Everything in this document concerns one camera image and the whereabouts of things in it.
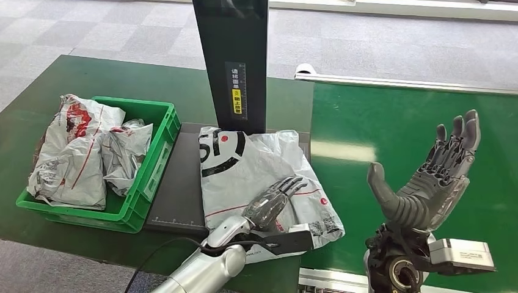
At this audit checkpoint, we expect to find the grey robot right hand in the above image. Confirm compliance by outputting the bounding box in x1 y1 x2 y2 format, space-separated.
367 109 482 233

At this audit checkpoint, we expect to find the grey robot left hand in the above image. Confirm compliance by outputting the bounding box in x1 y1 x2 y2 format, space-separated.
243 176 309 233

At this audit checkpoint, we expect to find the white black-logo courier package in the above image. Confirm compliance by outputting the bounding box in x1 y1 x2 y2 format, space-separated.
198 126 346 264

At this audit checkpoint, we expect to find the green conveyor belt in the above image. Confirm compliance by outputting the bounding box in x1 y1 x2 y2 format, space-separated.
300 82 518 293

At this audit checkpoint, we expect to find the small crumpled grey package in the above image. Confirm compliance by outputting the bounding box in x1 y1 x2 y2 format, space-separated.
101 118 154 197

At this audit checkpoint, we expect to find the large white red-print package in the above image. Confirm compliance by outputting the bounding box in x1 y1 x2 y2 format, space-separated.
27 94 126 210

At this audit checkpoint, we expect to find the black yellow column label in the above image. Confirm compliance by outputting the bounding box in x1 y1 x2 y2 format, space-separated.
225 62 247 121

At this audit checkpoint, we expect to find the green plastic crate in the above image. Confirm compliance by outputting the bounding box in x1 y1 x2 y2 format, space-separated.
16 95 181 234

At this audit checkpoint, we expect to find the black scanner column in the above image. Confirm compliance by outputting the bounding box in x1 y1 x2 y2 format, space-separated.
192 0 270 135

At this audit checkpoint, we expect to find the white floor ledge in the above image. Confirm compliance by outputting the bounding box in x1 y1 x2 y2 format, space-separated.
268 0 518 23

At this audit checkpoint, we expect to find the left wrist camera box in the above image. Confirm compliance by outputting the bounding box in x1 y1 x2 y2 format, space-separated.
258 223 315 256

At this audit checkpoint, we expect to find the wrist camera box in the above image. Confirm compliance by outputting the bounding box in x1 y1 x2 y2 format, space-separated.
428 237 497 277
258 223 315 256

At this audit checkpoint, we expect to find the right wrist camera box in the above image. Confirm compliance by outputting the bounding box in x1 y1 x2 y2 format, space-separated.
428 237 497 277

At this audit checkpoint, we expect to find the black scanner base plate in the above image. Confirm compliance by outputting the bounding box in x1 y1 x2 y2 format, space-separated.
144 122 312 239

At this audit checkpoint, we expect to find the aluminium conveyor end rail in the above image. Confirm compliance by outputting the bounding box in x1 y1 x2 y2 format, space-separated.
298 267 458 293

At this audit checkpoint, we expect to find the aluminium conveyor side rail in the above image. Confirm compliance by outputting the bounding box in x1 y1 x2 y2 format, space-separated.
294 63 518 96

